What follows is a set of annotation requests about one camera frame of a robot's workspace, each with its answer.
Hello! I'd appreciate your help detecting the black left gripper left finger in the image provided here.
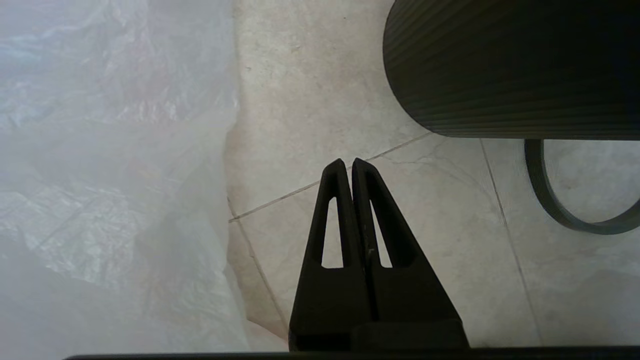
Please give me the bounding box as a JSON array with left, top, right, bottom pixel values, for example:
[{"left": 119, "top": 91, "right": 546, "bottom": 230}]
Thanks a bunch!
[{"left": 289, "top": 159, "right": 373, "bottom": 351}]

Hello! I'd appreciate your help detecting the white plastic bag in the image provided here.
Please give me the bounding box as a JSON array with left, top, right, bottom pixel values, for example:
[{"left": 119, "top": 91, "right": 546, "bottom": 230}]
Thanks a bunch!
[{"left": 0, "top": 0, "right": 289, "bottom": 353}]

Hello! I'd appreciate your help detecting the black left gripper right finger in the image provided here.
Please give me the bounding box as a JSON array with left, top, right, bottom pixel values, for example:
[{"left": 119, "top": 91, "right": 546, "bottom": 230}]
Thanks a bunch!
[{"left": 352, "top": 158, "right": 463, "bottom": 326}]

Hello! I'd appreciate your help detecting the black ribbed trash can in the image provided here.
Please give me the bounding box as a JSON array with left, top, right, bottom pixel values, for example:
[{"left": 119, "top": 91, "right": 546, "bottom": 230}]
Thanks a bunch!
[{"left": 382, "top": 0, "right": 640, "bottom": 140}]

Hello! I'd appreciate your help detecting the grey trash can ring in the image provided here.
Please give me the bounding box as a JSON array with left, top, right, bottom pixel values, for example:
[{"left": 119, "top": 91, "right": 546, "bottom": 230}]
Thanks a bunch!
[{"left": 524, "top": 139, "right": 640, "bottom": 235}]

